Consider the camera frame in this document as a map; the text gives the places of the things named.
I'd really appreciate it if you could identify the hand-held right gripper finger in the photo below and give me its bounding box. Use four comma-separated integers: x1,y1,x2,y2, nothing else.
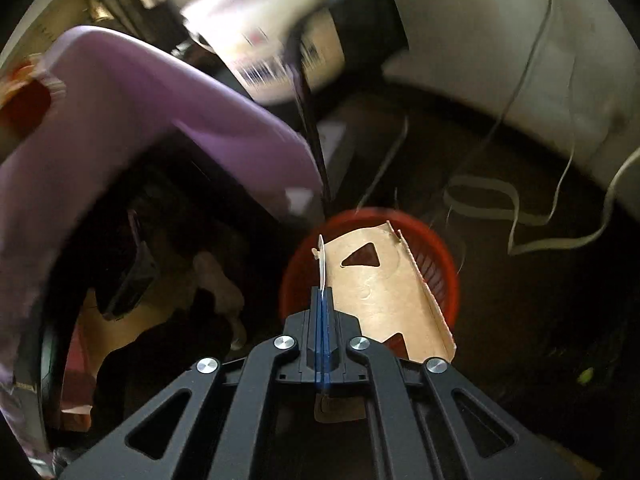
59,287,325,480
323,289,587,480

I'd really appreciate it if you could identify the white paper scrap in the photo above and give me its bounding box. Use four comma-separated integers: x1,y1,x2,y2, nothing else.
311,234,332,293

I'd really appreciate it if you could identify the red plastic basket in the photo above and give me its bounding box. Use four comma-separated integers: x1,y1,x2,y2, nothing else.
279,207,460,361

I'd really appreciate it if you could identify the brown cardboard piece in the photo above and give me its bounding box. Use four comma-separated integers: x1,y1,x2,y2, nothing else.
314,220,457,423

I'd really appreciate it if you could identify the thin black bar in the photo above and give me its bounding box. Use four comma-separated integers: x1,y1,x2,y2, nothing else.
286,22,332,207

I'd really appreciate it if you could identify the purple tablecloth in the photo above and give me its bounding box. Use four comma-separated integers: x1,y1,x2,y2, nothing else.
0,25,323,480

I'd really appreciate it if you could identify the white printed packet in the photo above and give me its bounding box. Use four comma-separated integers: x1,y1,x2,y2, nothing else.
179,0,332,107

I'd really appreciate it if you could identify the large white sack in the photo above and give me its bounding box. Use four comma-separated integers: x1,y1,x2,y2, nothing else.
382,0,640,201

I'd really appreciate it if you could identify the flat white strap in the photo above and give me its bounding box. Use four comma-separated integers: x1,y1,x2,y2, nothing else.
442,147,640,257

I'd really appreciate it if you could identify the thin white cable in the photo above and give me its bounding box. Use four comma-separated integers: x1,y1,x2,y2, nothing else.
450,0,557,196

